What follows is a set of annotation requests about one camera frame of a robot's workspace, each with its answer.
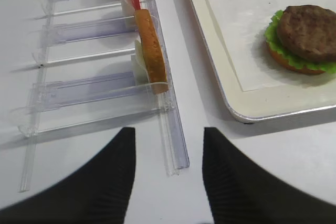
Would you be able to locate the bottom bun on tray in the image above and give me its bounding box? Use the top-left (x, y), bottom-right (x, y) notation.
top-left (267, 42), bottom-right (325, 75)

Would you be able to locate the white paper tray liner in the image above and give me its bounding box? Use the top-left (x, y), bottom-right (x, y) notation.
top-left (208, 0), bottom-right (335, 91)

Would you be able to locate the brown meat patty on tray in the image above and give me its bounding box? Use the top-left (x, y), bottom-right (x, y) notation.
top-left (277, 5), bottom-right (335, 63)

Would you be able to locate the clear acrylic left rack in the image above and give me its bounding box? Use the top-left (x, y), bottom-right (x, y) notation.
top-left (11, 0), bottom-right (190, 192)

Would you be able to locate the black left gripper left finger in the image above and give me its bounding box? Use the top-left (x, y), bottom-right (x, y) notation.
top-left (1, 127), bottom-right (136, 223)

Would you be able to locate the cream metal tray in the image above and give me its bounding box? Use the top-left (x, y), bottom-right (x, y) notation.
top-left (191, 0), bottom-right (335, 124)

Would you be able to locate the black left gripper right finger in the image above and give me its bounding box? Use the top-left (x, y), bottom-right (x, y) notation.
top-left (202, 127), bottom-right (335, 223)

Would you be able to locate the brown bun half left rack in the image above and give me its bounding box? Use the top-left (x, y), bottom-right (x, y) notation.
top-left (134, 9), bottom-right (169, 94)

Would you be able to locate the green lettuce leaf on tray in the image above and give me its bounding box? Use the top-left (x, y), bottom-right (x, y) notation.
top-left (264, 10), bottom-right (335, 74)

